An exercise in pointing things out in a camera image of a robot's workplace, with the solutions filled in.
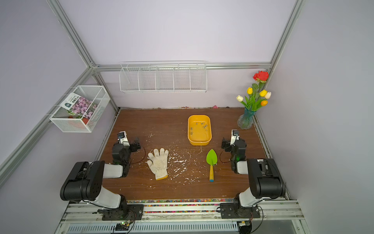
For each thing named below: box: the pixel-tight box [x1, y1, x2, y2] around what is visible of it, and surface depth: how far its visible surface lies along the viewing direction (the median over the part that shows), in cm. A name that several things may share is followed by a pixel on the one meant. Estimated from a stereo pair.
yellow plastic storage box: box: [187, 114, 213, 146], surface depth 108 cm
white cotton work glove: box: [147, 148, 169, 181], surface depth 92 cm
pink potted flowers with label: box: [59, 92, 98, 125], surface depth 75 cm
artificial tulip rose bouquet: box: [236, 70, 272, 112], surface depth 91 cm
